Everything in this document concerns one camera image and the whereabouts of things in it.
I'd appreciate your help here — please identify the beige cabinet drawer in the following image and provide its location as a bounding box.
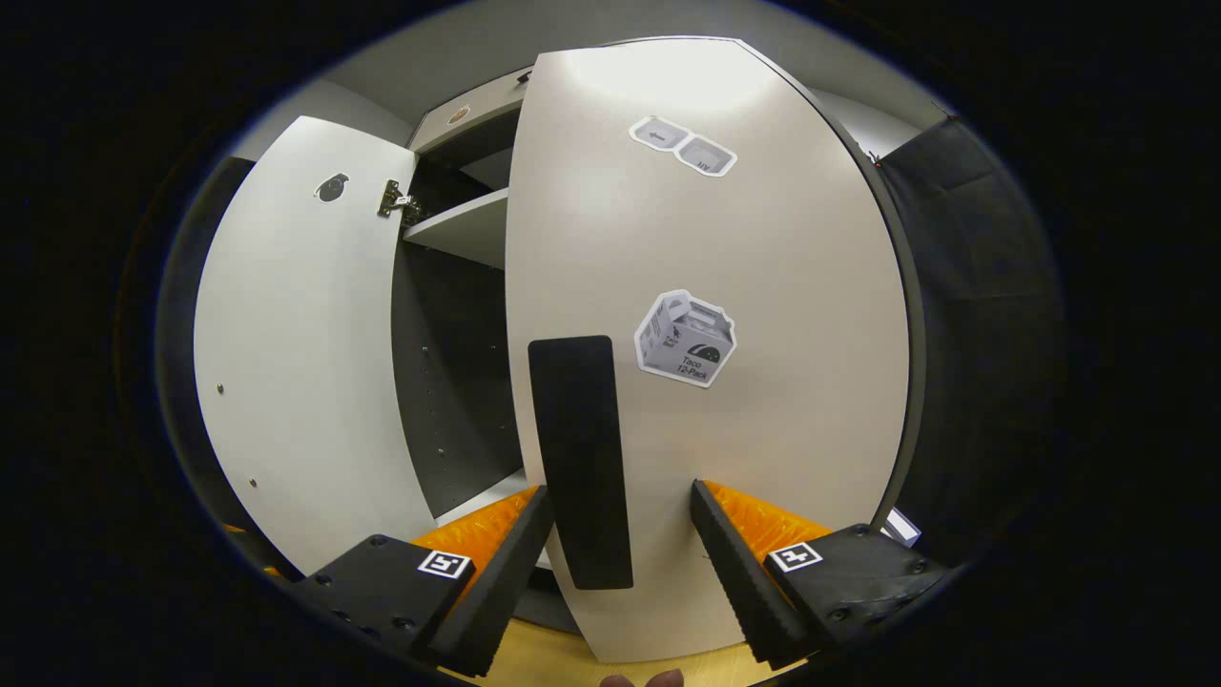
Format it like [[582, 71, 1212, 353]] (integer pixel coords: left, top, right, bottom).
[[410, 69, 535, 156]]

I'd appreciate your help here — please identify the white cabinet door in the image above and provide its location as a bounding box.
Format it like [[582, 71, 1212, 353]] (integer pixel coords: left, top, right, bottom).
[[504, 36, 928, 666], [193, 115, 440, 578]]

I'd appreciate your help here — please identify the white cabinet shelf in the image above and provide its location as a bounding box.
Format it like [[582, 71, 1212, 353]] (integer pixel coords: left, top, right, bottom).
[[403, 188, 511, 271], [434, 468, 535, 526]]

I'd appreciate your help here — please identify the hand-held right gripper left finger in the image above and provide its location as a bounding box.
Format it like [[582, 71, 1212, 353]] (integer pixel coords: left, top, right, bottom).
[[286, 485, 556, 678]]

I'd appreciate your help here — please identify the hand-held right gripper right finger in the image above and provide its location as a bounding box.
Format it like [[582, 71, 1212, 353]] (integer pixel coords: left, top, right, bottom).
[[689, 479, 955, 669]]

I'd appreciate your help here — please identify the metal door hinge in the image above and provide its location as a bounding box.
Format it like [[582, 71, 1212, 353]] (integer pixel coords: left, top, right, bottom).
[[377, 179, 423, 226]]

